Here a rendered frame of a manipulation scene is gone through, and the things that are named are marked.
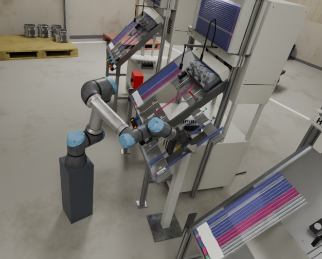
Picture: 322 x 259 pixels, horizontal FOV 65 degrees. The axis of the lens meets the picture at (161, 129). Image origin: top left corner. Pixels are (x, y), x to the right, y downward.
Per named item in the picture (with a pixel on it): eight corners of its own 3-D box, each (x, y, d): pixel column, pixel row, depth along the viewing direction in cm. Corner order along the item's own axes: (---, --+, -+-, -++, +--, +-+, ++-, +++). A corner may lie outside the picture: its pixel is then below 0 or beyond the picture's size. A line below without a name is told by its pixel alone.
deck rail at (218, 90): (153, 143, 191) (148, 138, 187) (151, 141, 193) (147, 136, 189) (231, 85, 183) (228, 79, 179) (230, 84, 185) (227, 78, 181)
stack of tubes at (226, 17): (226, 51, 169) (239, 6, 154) (194, 30, 208) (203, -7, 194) (242, 52, 173) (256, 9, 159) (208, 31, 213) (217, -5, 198)
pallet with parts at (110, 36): (143, 38, 684) (145, 24, 664) (163, 49, 632) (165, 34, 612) (101, 39, 612) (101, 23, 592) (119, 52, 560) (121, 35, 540)
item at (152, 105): (151, 138, 191) (149, 136, 189) (131, 96, 241) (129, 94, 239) (172, 123, 189) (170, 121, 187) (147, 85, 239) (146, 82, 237)
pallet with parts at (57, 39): (61, 41, 557) (60, 22, 536) (80, 56, 498) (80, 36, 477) (-12, 43, 477) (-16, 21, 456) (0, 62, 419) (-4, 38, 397)
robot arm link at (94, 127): (77, 140, 181) (88, 75, 146) (94, 132, 191) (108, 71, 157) (87, 151, 177) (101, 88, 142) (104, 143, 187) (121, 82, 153)
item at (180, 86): (193, 111, 188) (190, 106, 185) (164, 74, 239) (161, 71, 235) (230, 84, 185) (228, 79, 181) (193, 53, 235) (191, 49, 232)
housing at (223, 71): (226, 88, 186) (219, 74, 177) (198, 63, 223) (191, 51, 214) (235, 81, 185) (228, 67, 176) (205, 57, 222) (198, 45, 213)
